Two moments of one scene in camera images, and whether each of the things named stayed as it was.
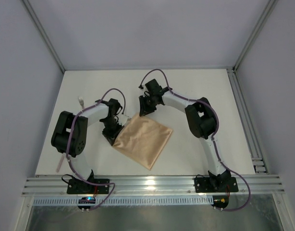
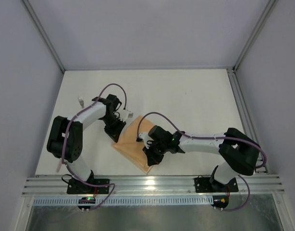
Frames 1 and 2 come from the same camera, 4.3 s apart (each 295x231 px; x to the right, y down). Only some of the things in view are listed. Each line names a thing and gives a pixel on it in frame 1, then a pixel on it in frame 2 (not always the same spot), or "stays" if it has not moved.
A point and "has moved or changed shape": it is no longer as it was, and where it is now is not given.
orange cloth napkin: [142, 139] has moved or changed shape
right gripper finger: [144, 107] -> [153, 158]
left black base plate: [79, 186] stays
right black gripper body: [145, 106] -> [151, 152]
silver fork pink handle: [81, 102] stays
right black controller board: [220, 201] stays
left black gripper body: [111, 133] stays
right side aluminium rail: [257, 157] stays
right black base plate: [204, 185] stays
